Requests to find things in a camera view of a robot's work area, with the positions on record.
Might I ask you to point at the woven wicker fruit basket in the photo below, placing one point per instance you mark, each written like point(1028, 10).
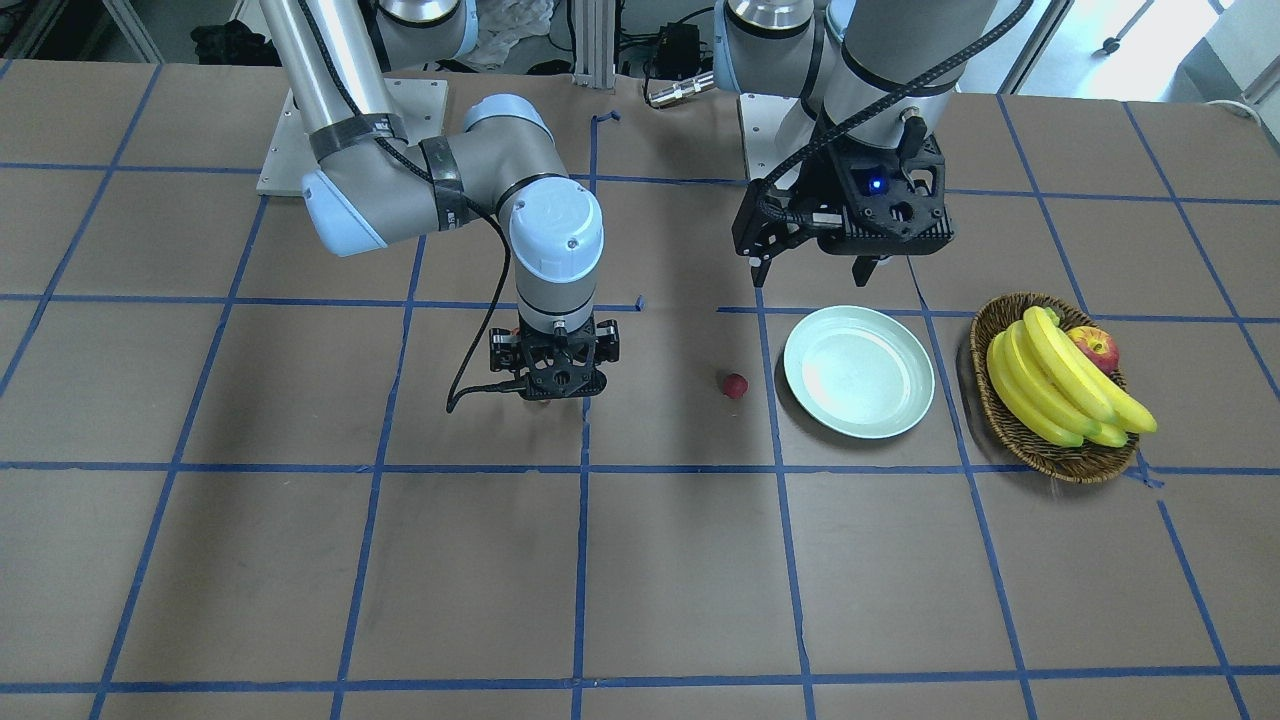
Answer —
point(1089, 464)

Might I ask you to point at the yellow banana bunch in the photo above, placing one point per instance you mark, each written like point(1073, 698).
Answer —
point(1054, 391)

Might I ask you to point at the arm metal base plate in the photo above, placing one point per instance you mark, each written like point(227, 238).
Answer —
point(417, 108)
point(773, 128)

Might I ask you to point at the red yellow apple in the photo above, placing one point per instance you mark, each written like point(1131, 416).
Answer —
point(1098, 346)

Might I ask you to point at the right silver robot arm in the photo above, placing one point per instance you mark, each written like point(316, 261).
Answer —
point(375, 184)

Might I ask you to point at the round red strawberry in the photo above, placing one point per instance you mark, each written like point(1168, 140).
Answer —
point(734, 385)

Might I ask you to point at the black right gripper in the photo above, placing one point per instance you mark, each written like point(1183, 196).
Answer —
point(502, 351)

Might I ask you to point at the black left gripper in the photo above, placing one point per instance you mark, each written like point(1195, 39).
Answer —
point(826, 181)

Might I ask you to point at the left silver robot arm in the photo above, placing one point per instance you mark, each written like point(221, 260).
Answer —
point(886, 69)

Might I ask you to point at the light green plate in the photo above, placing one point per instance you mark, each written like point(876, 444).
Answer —
point(858, 372)

